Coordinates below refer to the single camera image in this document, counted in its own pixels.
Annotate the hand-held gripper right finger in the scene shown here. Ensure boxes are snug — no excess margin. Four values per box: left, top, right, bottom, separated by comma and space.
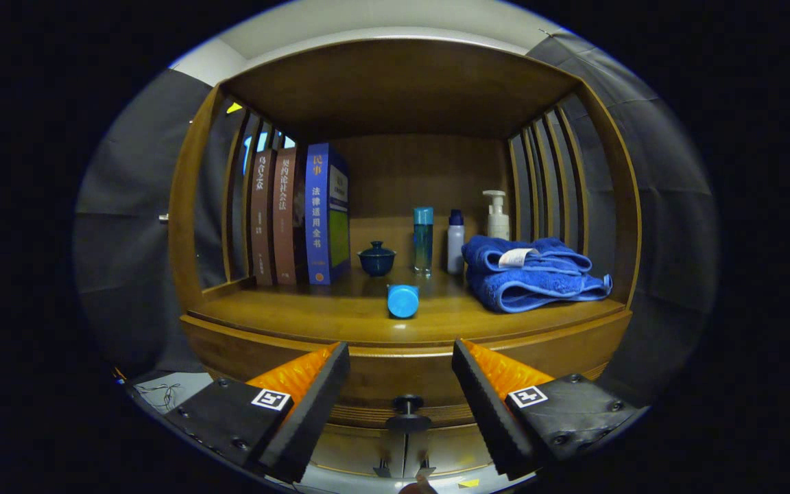
451, 338, 646, 481

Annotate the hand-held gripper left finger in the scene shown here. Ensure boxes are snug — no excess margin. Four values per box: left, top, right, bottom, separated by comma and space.
162, 342, 351, 483

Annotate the blue cosmetic tube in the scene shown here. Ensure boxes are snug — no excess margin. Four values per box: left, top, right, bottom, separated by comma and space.
387, 284, 420, 320

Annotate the wooden countertop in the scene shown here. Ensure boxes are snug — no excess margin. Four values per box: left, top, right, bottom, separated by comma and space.
188, 264, 627, 347

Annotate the wooden cabinet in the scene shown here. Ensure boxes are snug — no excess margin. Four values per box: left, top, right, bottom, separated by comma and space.
167, 38, 643, 481

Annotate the blue folded towel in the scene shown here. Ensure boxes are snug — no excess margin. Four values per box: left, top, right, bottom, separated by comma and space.
462, 235, 614, 314

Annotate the white bottle blue cap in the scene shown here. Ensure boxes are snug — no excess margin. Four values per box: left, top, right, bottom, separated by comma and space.
447, 209, 466, 275

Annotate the blue lidded tea bowl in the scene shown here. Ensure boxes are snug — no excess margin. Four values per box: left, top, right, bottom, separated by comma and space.
357, 241, 397, 277

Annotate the blue glass bottle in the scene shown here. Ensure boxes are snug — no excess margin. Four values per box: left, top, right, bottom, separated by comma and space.
414, 207, 434, 277

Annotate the white pump bottle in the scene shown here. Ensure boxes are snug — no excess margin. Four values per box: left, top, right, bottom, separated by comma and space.
483, 190, 510, 241

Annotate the thick blue book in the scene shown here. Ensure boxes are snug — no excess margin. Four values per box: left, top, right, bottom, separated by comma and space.
304, 142, 351, 285

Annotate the brown book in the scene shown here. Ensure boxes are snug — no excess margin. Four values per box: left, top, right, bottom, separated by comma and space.
250, 150, 278, 286
272, 147, 307, 285

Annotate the tangle of thin cables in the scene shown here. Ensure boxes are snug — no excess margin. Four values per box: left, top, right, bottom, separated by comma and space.
136, 382, 183, 411

